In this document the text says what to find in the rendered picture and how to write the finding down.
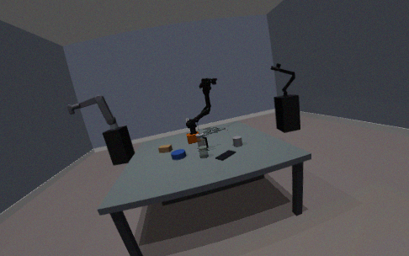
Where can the tan rectangular block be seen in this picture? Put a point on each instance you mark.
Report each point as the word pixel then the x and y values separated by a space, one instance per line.
pixel 166 148

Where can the blue flat cylinder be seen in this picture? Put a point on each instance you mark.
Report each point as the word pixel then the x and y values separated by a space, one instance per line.
pixel 178 154

